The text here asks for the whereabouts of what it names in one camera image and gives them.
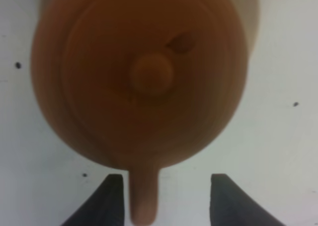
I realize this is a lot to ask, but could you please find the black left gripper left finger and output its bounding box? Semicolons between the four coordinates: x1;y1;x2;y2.
63;174;124;226

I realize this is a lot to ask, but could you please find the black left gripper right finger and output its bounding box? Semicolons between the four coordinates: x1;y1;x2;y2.
210;174;283;226

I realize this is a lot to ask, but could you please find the brown clay teapot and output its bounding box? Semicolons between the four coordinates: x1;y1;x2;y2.
31;0;258;226

